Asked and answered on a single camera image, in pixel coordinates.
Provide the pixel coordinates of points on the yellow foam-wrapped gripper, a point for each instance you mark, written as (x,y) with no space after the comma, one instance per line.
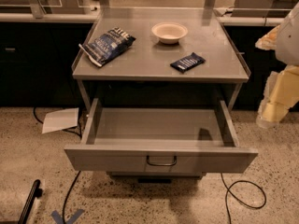
(288,44)

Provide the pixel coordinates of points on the grey top drawer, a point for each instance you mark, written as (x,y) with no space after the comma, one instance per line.
(160,141)

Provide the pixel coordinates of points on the grey drawer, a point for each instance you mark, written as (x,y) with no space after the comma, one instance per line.
(157,175)
(160,141)

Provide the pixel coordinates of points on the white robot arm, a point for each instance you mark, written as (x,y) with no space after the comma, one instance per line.
(281,91)

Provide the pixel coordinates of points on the grey metal drawer cabinet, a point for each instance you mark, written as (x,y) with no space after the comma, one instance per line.
(142,76)

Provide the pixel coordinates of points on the grey middle drawer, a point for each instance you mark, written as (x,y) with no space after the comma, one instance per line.
(157,175)

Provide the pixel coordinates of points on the dark blue snack bar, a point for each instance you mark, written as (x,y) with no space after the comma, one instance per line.
(188,62)

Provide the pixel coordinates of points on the white paper bowl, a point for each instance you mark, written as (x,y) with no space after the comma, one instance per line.
(169,32)

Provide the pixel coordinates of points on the blue chip bag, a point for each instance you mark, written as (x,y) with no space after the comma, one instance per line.
(108,46)

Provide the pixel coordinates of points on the white paper sheet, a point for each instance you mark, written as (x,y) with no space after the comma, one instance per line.
(60,120)

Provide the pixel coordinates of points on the black bar object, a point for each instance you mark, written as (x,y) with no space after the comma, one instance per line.
(35,192)

